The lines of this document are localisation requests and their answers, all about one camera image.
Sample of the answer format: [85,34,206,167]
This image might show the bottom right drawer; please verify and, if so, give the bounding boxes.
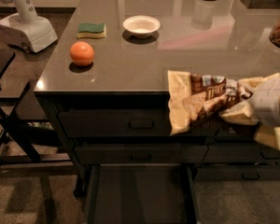
[195,165,280,181]

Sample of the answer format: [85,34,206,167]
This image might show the brown chip bag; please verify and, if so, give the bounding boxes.
[168,71,280,151]

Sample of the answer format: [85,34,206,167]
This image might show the black chair frame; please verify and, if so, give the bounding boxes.
[0,49,70,165]

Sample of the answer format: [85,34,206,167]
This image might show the white bowl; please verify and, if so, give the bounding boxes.
[123,15,161,38]

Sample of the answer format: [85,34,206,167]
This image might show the middle right drawer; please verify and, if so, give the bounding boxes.
[203,143,280,163]

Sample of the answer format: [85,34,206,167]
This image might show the top right drawer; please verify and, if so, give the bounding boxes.
[217,122,259,140]

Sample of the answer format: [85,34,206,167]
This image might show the middle left drawer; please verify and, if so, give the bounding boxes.
[74,144,207,164]

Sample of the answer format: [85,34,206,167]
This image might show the top left drawer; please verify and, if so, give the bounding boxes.
[57,109,220,138]

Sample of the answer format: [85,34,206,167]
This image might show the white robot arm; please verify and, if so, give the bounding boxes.
[219,73,280,127]

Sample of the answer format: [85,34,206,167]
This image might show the open bottom drawer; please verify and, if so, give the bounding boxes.
[83,164,201,224]

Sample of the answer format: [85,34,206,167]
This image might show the dark counter cabinet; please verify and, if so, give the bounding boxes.
[33,0,280,198]

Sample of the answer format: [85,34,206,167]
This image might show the orange ball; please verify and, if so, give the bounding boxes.
[70,41,94,66]

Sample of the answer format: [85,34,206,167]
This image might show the green yellow sponge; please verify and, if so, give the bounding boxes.
[77,23,106,39]

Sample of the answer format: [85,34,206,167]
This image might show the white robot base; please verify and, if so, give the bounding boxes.
[0,0,58,53]

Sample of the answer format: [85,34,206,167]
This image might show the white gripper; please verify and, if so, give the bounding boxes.
[219,73,280,127]

